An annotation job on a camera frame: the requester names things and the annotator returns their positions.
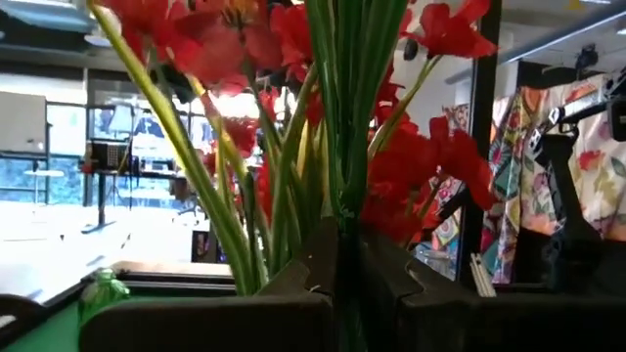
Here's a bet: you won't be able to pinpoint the red flower bunch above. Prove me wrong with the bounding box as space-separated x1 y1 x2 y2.
305 0 411 352

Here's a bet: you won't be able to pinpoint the floral print cloth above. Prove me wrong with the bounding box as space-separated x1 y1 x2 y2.
481 72 626 286

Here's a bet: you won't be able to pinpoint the red flower sprig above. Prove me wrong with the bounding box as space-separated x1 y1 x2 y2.
87 0 500 297

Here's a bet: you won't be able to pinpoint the green glass vase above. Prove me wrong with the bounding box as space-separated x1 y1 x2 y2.
76 267 132 327

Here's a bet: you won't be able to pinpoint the black desk monitor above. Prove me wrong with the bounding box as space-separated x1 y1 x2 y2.
87 139 131 172

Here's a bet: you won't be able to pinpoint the white round table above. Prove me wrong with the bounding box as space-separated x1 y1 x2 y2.
22 168 66 204

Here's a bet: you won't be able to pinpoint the black computer tower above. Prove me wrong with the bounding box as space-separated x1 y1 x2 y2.
191 229 227 265

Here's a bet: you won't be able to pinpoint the clear glass vase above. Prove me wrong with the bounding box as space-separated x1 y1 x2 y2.
414 242 461 281

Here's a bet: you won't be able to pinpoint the white board panel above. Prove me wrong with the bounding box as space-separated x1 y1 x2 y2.
0 90 49 155

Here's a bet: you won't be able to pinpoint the black standing desk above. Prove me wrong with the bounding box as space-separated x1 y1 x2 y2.
80 168 192 235

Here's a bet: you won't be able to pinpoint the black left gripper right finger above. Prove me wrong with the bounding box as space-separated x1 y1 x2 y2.
356 228 626 352

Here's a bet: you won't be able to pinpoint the silver extrusion bars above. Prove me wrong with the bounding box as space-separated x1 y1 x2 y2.
469 251 496 298

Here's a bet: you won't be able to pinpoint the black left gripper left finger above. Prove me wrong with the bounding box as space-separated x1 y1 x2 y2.
77 216 340 352

